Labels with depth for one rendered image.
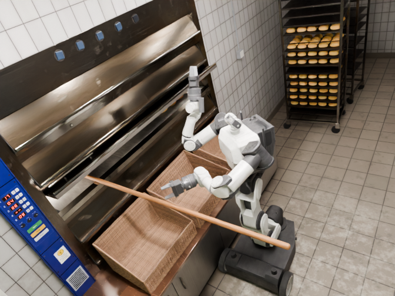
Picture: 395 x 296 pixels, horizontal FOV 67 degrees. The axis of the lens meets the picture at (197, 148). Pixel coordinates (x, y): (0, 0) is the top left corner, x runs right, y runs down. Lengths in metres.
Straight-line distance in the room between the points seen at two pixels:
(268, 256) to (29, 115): 2.03
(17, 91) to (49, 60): 0.25
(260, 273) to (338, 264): 0.67
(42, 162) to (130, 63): 0.90
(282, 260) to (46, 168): 1.87
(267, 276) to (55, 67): 2.06
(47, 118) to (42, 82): 0.20
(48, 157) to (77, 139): 0.21
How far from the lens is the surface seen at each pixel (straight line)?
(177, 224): 2.49
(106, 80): 2.13
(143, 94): 2.36
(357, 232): 3.08
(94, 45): 2.10
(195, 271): 2.49
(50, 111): 1.94
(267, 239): 1.50
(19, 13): 1.89
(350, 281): 2.80
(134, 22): 2.32
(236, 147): 1.75
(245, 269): 2.62
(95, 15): 2.13
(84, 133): 2.08
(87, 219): 2.26
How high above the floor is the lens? 2.40
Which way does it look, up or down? 34 degrees down
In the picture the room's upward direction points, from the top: 16 degrees counter-clockwise
